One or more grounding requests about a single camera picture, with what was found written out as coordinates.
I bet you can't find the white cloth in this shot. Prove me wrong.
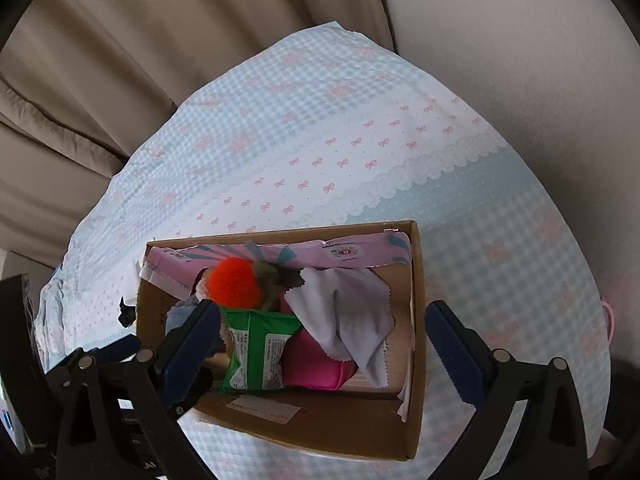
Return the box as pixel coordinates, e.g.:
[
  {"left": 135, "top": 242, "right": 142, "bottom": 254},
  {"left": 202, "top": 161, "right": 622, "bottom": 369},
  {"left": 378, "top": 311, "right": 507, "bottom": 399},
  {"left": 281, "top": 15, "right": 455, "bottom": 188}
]
[{"left": 284, "top": 266, "right": 397, "bottom": 390}]

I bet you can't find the white pink plush toy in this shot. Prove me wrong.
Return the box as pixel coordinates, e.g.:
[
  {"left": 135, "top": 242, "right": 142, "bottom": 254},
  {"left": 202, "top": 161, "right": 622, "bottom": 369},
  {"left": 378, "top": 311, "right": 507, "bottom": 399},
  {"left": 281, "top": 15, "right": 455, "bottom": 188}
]
[{"left": 192, "top": 267, "right": 217, "bottom": 302}]

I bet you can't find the white blue box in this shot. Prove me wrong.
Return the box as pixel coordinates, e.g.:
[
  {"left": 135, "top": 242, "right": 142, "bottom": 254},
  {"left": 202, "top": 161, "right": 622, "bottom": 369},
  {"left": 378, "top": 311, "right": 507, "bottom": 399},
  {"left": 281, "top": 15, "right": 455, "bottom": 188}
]
[{"left": 0, "top": 392, "right": 29, "bottom": 457}]

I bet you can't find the green tissue packet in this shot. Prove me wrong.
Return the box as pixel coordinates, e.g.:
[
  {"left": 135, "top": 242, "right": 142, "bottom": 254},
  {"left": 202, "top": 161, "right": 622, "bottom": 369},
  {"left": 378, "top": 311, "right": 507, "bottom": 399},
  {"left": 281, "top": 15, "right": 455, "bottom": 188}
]
[{"left": 220, "top": 308, "right": 304, "bottom": 394}]

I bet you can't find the light blue cloth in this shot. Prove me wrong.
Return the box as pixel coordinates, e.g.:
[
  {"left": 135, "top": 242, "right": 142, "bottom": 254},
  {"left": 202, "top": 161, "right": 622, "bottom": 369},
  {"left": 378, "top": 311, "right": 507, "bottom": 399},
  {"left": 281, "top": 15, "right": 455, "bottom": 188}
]
[{"left": 164, "top": 296, "right": 202, "bottom": 335}]

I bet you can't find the beige curtain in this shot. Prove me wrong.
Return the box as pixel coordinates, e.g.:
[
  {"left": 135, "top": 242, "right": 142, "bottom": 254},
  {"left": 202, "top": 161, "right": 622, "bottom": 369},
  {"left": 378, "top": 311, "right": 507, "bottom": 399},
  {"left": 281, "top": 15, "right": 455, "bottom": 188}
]
[{"left": 0, "top": 0, "right": 401, "bottom": 272}]

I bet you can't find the orange pom-pom plush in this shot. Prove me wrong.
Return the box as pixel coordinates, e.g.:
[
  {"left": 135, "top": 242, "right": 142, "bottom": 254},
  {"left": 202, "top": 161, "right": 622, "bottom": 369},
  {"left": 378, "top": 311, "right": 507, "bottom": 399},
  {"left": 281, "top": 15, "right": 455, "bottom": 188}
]
[{"left": 206, "top": 257, "right": 281, "bottom": 312}]

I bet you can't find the pink strap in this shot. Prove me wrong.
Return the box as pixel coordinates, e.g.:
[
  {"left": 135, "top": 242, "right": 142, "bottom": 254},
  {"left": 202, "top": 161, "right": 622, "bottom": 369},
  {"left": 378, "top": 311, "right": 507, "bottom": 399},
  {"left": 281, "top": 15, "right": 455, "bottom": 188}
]
[{"left": 600, "top": 300, "right": 616, "bottom": 347}]

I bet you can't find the pink pouch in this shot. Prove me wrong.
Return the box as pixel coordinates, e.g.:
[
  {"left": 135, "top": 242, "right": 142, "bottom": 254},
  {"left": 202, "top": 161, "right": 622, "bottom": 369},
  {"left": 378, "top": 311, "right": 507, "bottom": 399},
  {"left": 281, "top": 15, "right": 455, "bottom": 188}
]
[{"left": 279, "top": 300, "right": 359, "bottom": 392}]

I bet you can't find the blue checked bed sheet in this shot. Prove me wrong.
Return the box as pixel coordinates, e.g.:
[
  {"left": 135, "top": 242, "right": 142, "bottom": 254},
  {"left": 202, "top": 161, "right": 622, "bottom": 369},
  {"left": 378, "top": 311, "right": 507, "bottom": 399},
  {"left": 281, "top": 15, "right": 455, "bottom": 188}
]
[{"left": 35, "top": 21, "right": 614, "bottom": 480}]

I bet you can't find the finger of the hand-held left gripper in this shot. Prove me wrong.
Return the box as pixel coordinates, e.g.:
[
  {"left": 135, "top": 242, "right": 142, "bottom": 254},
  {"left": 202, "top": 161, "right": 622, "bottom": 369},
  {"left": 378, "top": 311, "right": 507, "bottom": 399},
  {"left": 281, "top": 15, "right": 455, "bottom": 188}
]
[
  {"left": 91, "top": 334, "right": 144, "bottom": 364},
  {"left": 167, "top": 364, "right": 215, "bottom": 417}
]

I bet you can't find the printed cardboard box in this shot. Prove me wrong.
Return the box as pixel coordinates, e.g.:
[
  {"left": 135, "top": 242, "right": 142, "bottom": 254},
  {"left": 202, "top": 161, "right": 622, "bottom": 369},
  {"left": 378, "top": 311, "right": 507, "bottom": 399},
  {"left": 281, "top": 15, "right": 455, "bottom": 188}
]
[{"left": 135, "top": 219, "right": 427, "bottom": 462}]

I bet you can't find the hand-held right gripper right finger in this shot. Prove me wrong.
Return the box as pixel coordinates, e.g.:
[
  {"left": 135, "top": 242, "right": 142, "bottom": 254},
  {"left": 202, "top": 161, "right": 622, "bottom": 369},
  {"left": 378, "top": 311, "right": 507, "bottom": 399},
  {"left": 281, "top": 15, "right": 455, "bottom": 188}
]
[{"left": 425, "top": 300, "right": 587, "bottom": 480}]

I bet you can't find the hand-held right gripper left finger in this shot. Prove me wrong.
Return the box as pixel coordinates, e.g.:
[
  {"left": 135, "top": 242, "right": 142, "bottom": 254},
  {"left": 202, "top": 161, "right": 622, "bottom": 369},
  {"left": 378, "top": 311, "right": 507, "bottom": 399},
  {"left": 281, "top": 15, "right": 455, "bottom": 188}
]
[{"left": 56, "top": 299, "right": 223, "bottom": 480}]

